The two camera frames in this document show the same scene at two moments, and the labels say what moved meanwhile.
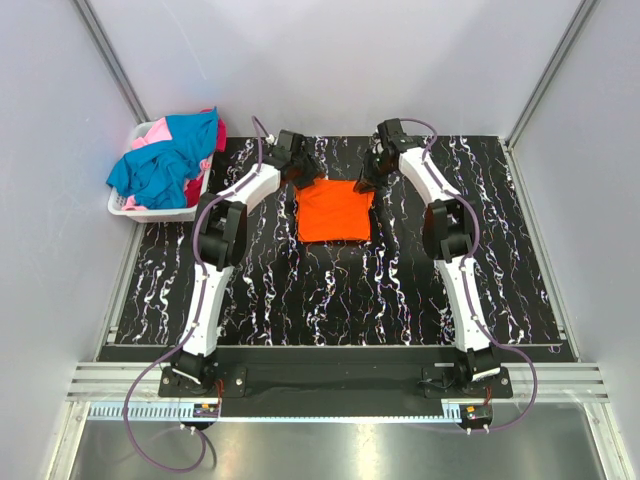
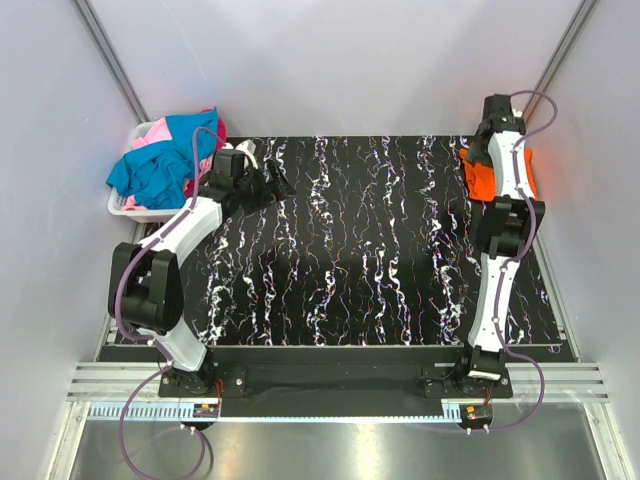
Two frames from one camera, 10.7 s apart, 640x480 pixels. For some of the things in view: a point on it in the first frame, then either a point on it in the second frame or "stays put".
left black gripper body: (305, 170) → (246, 189)
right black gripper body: (374, 168) → (477, 152)
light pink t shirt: (159, 133) stays put
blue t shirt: (158, 174) stays put
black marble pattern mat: (393, 291) stays put
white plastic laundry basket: (116, 201) stays put
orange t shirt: (333, 210) → (481, 177)
